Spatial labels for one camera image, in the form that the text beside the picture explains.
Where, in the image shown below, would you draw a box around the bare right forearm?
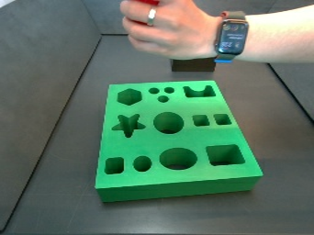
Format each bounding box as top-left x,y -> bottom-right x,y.
236,5 -> 314,63

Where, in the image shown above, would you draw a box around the silver finger ring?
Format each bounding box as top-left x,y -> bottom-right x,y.
145,7 -> 157,27

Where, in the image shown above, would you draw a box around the bare right hand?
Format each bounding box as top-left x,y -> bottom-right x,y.
120,0 -> 220,60

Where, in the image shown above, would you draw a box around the green shape sorter block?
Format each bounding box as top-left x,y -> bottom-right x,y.
94,81 -> 261,202

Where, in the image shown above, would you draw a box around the smartwatch with grey band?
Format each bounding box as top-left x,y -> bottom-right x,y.
215,11 -> 248,62

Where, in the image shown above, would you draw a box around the dark brown box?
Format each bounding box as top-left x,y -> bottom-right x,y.
171,58 -> 216,72

